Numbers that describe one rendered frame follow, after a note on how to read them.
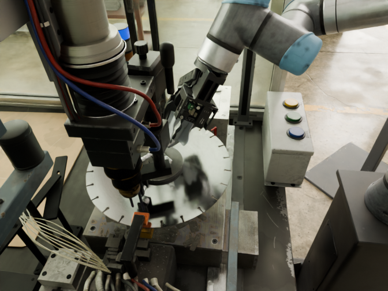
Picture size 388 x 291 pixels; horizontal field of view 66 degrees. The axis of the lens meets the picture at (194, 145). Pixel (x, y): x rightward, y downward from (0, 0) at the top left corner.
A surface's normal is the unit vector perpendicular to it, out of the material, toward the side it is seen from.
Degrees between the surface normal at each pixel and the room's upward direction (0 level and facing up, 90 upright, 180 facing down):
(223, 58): 77
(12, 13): 90
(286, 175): 90
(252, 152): 0
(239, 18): 66
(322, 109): 0
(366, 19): 109
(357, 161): 0
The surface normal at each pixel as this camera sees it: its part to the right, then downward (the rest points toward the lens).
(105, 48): 0.70, 0.26
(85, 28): 0.40, 0.62
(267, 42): -0.35, 0.47
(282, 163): -0.13, 0.68
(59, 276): -0.03, -0.73
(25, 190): 0.99, 0.07
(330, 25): -0.29, 0.86
